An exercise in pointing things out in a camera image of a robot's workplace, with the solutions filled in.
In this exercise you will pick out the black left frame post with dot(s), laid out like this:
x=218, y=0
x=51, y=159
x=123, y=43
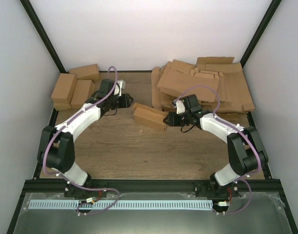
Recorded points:
x=31, y=13

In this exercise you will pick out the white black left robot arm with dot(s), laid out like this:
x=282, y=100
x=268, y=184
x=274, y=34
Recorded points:
x=57, y=144

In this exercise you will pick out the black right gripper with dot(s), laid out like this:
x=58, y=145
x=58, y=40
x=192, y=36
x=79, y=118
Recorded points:
x=173, y=122

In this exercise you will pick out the stack of flat cardboard blanks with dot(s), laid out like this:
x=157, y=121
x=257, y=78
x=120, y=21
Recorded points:
x=218, y=83

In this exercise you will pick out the black frame post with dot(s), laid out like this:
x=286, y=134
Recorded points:
x=271, y=10
x=31, y=13

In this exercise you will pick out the brown cardboard box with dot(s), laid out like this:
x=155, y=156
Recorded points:
x=149, y=117

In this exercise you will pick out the folded cardboard box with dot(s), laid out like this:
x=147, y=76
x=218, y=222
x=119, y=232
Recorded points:
x=83, y=90
x=89, y=72
x=64, y=88

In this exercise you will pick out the folded cardboard box back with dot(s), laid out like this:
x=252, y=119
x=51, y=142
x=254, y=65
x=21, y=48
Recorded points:
x=89, y=72

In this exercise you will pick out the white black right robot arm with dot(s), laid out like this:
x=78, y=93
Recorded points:
x=246, y=152

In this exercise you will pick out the folded cardboard box middle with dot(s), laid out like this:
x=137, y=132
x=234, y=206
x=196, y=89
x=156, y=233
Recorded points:
x=83, y=90

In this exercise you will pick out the folded cardboard box left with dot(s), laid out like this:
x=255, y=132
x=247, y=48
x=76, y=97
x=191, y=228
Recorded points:
x=64, y=88

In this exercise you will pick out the black right frame post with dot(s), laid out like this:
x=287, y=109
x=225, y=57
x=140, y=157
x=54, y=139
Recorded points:
x=271, y=10

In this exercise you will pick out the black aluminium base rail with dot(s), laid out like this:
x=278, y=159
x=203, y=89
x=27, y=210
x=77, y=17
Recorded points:
x=201, y=188

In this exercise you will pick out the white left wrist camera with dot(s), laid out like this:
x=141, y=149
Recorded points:
x=120, y=86

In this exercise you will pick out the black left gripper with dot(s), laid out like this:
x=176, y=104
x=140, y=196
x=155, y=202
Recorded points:
x=125, y=103

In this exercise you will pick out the light blue slotted cable duct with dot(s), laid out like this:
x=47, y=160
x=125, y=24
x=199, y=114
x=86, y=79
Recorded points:
x=205, y=205

